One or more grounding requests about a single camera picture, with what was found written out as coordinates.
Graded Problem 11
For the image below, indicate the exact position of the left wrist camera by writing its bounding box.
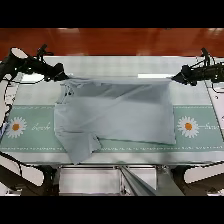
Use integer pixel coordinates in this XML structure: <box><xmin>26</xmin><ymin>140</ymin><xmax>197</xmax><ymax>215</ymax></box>
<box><xmin>35</xmin><ymin>43</ymin><xmax>55</xmax><ymax>63</ymax></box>

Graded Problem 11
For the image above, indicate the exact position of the black cable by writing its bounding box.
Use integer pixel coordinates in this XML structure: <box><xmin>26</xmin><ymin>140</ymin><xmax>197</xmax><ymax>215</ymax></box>
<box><xmin>1</xmin><ymin>78</ymin><xmax>12</xmax><ymax>132</ymax></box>

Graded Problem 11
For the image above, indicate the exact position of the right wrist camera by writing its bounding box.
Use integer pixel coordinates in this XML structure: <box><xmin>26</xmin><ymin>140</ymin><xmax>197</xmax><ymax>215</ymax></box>
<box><xmin>199</xmin><ymin>47</ymin><xmax>213</xmax><ymax>68</ymax></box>

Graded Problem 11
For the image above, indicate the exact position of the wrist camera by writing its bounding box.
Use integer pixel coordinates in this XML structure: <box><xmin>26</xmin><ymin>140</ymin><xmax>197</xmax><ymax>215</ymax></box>
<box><xmin>199</xmin><ymin>47</ymin><xmax>213</xmax><ymax>68</ymax></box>
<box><xmin>35</xmin><ymin>43</ymin><xmax>55</xmax><ymax>63</ymax></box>

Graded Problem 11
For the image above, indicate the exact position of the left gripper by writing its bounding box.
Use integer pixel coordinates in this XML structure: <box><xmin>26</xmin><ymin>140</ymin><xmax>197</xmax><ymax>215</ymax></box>
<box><xmin>44</xmin><ymin>62</ymin><xmax>70</xmax><ymax>83</ymax></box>

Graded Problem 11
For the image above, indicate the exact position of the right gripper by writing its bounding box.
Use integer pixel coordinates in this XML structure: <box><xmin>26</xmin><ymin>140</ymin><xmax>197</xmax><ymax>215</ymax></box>
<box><xmin>171</xmin><ymin>65</ymin><xmax>198</xmax><ymax>87</ymax></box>

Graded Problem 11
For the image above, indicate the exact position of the pale blue shirt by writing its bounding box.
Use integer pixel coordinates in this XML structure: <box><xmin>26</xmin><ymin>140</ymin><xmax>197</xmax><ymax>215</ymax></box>
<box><xmin>53</xmin><ymin>76</ymin><xmax>177</xmax><ymax>166</ymax></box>

